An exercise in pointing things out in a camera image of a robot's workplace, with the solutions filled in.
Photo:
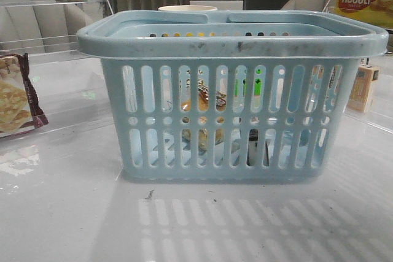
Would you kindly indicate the bread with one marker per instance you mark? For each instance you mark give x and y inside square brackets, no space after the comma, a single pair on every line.
[203,104]

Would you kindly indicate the light blue plastic basket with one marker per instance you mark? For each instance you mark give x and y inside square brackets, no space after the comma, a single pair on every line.
[286,74]

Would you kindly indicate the yellow popcorn paper cup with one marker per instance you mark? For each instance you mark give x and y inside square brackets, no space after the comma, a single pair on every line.
[187,8]

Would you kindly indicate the peach carton box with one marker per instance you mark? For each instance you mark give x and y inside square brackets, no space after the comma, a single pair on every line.
[361,96]

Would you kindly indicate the clear acrylic display shelf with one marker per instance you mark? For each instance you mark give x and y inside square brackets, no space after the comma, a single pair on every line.
[379,114]

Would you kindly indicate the brown cracker package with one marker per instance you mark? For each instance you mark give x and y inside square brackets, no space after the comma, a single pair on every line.
[20,110]

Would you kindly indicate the left clear acrylic shelf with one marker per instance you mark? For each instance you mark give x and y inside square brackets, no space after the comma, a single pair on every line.
[69,85]

